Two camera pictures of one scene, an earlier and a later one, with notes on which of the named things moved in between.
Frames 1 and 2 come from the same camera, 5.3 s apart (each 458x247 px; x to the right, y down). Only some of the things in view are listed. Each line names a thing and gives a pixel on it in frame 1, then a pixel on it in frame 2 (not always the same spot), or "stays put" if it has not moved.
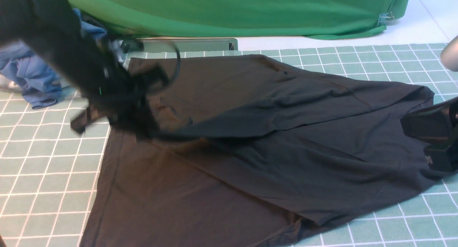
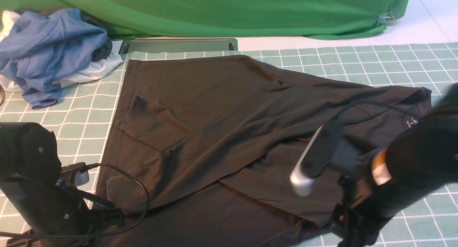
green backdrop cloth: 311,14 stays put
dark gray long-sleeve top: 255,151 stays put
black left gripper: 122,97 to 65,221
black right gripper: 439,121 to 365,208
